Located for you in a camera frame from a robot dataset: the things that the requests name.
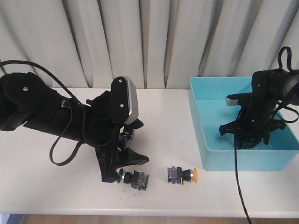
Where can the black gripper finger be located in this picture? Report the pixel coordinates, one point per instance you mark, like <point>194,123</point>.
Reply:
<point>128,157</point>
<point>107,160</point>

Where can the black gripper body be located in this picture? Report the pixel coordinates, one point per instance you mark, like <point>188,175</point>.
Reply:
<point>254,120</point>
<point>102,119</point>

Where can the red push button switch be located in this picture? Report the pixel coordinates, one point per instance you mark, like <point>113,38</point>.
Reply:
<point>246,143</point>

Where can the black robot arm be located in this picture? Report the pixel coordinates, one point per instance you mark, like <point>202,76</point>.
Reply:
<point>209,111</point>
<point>25,100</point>

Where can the grey curtain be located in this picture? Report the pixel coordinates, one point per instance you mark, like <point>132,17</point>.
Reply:
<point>157,43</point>

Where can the green push button switch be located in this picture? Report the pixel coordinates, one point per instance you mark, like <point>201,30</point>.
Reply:
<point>126,135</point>
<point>137,180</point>

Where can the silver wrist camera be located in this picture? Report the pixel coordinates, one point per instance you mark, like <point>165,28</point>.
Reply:
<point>123,101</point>
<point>233,99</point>

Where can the yellow push button switch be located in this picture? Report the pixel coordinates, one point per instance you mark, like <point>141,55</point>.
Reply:
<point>176,175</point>

